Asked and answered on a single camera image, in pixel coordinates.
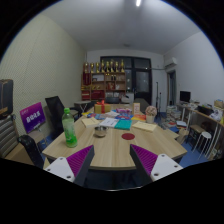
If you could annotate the orange standing card box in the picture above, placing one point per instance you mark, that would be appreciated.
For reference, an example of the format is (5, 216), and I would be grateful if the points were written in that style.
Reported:
(136, 108)

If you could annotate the blue and red book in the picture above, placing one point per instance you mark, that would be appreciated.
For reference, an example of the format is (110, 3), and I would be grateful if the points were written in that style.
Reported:
(123, 116)

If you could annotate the green tea plastic bottle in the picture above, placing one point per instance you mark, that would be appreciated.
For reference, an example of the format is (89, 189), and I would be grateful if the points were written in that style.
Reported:
(69, 131)

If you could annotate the yellow gift box red ribbon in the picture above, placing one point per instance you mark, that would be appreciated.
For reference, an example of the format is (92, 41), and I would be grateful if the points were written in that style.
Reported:
(102, 107)

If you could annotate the white wall air conditioner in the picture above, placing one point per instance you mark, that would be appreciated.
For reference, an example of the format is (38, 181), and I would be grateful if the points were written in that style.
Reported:
(171, 62)

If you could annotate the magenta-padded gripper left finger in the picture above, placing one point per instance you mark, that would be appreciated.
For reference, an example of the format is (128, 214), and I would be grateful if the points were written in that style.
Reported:
(60, 166)

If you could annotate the white paper booklet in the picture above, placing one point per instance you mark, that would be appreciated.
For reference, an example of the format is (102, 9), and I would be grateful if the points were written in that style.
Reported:
(109, 122)

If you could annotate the computer monitor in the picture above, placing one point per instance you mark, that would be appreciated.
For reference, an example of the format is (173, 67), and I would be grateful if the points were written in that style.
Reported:
(185, 96)

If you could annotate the small steel bowl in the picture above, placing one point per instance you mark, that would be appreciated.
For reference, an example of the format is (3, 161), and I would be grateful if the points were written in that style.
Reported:
(100, 131)

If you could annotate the small round white table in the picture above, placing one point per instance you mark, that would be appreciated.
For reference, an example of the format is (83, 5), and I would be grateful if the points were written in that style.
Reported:
(82, 104)

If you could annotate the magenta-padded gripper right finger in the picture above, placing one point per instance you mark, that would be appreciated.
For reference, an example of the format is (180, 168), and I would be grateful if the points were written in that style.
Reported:
(165, 166)

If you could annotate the black mesh chair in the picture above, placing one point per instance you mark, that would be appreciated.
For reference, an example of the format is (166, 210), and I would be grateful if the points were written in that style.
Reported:
(30, 148)

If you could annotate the wooden shelf unit with trophies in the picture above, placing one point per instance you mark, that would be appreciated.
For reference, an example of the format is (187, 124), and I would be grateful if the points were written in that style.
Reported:
(104, 83)

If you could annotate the pink flowers in white pot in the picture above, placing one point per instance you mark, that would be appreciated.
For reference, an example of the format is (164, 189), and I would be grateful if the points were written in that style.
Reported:
(150, 113)

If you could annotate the blue printed book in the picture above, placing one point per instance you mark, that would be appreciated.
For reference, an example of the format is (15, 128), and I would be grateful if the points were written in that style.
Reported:
(99, 116)

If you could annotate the purple sign board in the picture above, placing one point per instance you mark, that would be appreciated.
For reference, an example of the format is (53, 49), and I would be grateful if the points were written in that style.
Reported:
(32, 117)

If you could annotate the teal book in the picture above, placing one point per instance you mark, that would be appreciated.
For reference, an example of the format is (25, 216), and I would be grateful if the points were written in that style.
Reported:
(123, 124)

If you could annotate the black office chair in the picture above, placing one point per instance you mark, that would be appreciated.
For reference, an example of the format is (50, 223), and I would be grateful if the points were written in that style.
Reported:
(55, 111)

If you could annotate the cluttered wooden desk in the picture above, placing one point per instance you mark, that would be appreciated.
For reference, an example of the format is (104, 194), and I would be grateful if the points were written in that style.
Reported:
(206, 116)

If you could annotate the ceiling tube light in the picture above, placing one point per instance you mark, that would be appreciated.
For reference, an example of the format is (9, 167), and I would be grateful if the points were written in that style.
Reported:
(138, 2)

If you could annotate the orange flat book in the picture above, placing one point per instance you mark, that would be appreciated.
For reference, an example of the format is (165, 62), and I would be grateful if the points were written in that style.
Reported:
(139, 117)

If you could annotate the white round stool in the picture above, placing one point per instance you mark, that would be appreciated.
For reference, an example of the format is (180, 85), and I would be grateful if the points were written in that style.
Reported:
(205, 136)

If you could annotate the black tripod stand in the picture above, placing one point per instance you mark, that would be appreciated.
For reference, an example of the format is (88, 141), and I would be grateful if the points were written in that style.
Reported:
(157, 96)

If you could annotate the flat round red coaster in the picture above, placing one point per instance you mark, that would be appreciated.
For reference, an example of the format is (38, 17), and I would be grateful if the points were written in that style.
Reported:
(128, 136)

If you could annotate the beige flat book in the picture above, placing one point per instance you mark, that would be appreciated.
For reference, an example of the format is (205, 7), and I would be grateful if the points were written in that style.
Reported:
(144, 126)
(90, 121)

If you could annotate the grey striped chair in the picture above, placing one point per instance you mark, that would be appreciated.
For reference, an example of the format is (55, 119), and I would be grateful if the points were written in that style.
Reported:
(7, 135)

